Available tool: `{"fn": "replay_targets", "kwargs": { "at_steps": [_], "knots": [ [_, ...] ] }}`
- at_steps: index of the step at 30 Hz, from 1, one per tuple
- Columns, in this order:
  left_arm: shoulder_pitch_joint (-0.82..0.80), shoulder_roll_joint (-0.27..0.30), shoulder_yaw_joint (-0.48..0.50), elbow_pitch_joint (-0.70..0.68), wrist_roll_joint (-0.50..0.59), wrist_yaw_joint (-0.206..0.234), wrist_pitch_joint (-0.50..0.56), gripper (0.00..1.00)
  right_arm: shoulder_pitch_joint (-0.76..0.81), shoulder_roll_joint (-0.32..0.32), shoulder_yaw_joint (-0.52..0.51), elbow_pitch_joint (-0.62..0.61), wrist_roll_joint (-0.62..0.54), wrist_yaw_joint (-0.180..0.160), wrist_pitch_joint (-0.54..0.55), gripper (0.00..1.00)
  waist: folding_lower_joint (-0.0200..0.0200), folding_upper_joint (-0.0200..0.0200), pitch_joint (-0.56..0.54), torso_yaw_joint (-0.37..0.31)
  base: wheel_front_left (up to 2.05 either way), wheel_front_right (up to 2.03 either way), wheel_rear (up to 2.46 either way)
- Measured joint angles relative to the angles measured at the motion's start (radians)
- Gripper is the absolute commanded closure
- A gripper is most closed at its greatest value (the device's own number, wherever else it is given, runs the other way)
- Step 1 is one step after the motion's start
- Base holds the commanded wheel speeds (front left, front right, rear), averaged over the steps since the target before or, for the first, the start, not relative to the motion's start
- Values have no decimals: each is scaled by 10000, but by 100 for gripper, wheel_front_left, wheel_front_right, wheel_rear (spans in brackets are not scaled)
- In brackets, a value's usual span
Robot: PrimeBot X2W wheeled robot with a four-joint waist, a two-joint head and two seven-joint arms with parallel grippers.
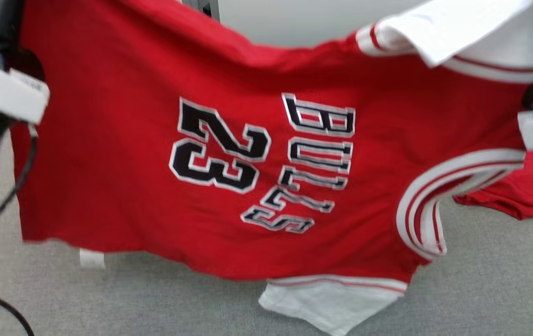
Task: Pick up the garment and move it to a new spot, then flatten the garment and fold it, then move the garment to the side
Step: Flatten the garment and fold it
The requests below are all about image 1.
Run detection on red shorts with white stripe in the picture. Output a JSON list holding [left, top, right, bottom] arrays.
[[452, 151, 533, 221]]

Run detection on red basketball jersey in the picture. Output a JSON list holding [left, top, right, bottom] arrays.
[[10, 0, 533, 336]]

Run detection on grey metal frame post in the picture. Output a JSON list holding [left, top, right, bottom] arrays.
[[182, 0, 221, 22]]

